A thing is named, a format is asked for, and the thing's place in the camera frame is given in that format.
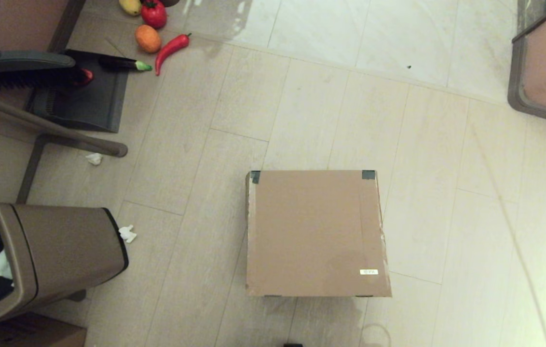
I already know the brown cardboard shoe box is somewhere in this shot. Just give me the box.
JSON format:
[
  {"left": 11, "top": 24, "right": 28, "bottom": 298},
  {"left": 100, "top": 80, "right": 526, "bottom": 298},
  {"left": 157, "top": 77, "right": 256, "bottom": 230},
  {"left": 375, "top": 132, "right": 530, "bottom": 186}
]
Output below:
[{"left": 246, "top": 170, "right": 393, "bottom": 298}]

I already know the red toy chili pepper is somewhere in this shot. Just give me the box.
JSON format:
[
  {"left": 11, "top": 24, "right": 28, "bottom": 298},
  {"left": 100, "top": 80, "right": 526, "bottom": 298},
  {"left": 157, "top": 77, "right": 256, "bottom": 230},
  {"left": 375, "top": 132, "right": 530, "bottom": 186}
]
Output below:
[{"left": 155, "top": 33, "right": 192, "bottom": 77}]

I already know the orange toy fruit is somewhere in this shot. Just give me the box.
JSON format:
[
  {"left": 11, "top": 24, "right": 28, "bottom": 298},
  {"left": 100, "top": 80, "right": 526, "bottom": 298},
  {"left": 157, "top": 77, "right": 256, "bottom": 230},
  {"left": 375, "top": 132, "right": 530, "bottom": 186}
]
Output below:
[{"left": 135, "top": 24, "right": 163, "bottom": 54}]

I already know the purple toy eggplant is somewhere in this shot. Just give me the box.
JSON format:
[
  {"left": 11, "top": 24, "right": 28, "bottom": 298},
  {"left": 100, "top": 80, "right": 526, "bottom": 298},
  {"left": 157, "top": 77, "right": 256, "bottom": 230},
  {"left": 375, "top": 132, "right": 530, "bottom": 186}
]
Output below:
[{"left": 97, "top": 55, "right": 153, "bottom": 72}]

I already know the dark grey dustpan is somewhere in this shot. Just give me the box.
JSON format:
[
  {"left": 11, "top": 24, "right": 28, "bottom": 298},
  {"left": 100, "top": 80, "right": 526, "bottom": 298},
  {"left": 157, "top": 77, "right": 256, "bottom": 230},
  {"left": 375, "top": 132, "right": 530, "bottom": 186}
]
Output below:
[{"left": 25, "top": 48, "right": 129, "bottom": 133}]

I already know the red toy bell pepper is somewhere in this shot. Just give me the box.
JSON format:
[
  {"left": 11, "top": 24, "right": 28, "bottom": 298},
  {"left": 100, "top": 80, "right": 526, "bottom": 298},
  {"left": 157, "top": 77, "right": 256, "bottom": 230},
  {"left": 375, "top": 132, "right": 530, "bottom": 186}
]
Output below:
[{"left": 140, "top": 0, "right": 168, "bottom": 29}]

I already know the brown plastic trash bin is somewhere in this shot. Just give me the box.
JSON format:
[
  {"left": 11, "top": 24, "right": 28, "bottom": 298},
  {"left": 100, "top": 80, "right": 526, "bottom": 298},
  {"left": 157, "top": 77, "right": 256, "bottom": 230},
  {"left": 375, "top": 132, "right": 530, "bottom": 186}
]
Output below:
[{"left": 0, "top": 202, "right": 129, "bottom": 333}]

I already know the yellow toy fruit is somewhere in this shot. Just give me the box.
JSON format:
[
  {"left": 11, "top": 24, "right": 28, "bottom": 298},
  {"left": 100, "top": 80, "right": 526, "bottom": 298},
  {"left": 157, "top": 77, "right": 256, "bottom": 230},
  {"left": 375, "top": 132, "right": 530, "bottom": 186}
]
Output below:
[{"left": 118, "top": 0, "right": 142, "bottom": 16}]

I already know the dark grey broom brush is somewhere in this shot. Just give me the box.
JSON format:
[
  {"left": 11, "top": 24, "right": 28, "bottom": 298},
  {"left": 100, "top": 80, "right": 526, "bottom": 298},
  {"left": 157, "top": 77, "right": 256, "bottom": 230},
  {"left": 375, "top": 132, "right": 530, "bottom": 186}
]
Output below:
[{"left": 0, "top": 29, "right": 84, "bottom": 93}]

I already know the white tissue in bin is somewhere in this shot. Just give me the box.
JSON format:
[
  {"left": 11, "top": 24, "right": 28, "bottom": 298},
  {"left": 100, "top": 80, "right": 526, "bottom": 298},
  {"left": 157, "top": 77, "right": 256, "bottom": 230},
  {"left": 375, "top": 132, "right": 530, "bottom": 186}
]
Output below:
[{"left": 0, "top": 250, "right": 15, "bottom": 281}]

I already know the brown metal chair frame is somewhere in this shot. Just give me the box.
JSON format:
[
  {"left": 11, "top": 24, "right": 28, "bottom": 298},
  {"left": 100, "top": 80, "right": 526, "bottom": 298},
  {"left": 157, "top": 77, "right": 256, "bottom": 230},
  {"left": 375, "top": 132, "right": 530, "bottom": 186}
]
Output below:
[{"left": 0, "top": 87, "right": 129, "bottom": 204}]

